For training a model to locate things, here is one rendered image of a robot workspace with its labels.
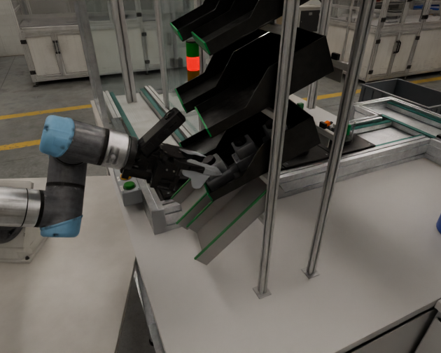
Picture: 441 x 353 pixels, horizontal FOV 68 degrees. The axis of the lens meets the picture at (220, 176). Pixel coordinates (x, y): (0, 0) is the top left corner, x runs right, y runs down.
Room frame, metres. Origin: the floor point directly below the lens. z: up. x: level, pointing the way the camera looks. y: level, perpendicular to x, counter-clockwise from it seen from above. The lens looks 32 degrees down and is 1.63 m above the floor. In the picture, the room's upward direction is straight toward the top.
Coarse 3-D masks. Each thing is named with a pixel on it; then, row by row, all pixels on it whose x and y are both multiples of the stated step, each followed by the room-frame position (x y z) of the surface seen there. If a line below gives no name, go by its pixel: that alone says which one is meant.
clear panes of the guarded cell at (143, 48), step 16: (96, 0) 2.25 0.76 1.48; (128, 0) 2.33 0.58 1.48; (144, 0) 2.37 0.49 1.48; (80, 16) 1.99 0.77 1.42; (96, 16) 2.24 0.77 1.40; (112, 16) 2.28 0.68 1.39; (128, 16) 2.32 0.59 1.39; (144, 16) 2.37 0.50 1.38; (96, 32) 2.23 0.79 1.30; (112, 32) 2.27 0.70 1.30; (128, 32) 2.32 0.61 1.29; (144, 32) 2.36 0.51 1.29; (96, 48) 2.23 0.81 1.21; (112, 48) 2.27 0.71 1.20; (144, 48) 2.36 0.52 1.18; (112, 64) 2.26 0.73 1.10; (144, 64) 2.35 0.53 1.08; (112, 80) 2.25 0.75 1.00; (144, 80) 2.34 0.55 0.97; (160, 80) 2.39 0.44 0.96; (96, 96) 2.11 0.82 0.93
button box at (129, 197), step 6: (114, 174) 1.12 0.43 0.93; (120, 180) 1.04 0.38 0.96; (126, 180) 1.04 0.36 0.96; (132, 180) 1.04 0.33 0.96; (120, 186) 1.00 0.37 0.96; (138, 186) 1.00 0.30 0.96; (120, 192) 0.98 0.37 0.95; (126, 192) 0.96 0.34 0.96; (132, 192) 0.97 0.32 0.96; (138, 192) 0.98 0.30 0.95; (126, 198) 0.96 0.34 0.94; (132, 198) 0.97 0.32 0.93; (138, 198) 0.97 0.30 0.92; (126, 204) 0.96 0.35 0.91; (132, 204) 0.96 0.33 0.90
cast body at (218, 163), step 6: (210, 156) 0.66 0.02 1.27; (216, 156) 0.67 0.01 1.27; (204, 162) 0.64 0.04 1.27; (210, 162) 0.64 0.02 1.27; (216, 162) 0.64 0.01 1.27; (222, 162) 0.64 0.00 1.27; (234, 162) 0.68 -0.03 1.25; (222, 168) 0.64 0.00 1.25; (228, 168) 0.65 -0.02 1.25; (234, 168) 0.67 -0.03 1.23; (222, 174) 0.64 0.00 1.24; (228, 174) 0.64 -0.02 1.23; (210, 180) 0.63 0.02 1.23; (216, 180) 0.63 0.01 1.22; (222, 180) 0.64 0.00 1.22; (228, 180) 0.64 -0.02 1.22; (210, 186) 0.63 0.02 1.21; (216, 186) 0.63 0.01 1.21
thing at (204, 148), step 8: (232, 128) 0.76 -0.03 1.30; (192, 136) 0.87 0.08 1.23; (200, 136) 0.87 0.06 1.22; (208, 136) 0.87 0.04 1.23; (216, 136) 0.85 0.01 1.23; (224, 136) 0.76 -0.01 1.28; (232, 136) 0.76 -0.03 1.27; (184, 144) 0.86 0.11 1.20; (192, 144) 0.86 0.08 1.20; (200, 144) 0.84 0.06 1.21; (208, 144) 0.82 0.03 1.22; (216, 144) 0.80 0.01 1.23; (224, 144) 0.76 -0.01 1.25; (200, 152) 0.80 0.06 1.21; (208, 152) 0.75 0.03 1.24; (216, 152) 0.75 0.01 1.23
